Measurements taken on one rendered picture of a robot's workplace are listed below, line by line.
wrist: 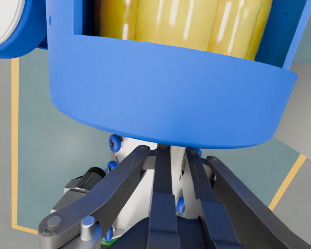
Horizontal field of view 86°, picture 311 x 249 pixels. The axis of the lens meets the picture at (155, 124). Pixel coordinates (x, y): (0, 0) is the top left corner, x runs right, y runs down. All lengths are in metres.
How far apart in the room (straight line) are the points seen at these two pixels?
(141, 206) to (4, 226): 2.34
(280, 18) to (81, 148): 1.59
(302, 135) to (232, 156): 0.95
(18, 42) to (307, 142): 0.80
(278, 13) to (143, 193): 0.50
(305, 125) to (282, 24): 0.49
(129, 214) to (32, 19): 0.55
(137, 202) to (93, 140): 1.10
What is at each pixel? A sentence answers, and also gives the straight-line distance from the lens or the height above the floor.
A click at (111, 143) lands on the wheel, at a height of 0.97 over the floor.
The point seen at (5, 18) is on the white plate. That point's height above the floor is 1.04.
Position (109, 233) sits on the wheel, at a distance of 0.60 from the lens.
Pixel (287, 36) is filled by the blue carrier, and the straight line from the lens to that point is 0.27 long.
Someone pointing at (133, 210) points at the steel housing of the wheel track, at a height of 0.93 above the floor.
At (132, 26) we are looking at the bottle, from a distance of 0.20.
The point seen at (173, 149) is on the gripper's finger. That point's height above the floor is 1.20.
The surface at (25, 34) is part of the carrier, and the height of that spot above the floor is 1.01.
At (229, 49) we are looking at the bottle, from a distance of 0.20.
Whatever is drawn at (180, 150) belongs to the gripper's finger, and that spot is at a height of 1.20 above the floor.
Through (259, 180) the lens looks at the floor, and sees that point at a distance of 1.84.
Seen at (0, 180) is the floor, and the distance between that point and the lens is 2.38.
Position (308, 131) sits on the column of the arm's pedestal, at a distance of 0.72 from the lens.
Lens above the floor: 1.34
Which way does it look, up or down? 72 degrees down
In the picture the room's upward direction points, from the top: 168 degrees counter-clockwise
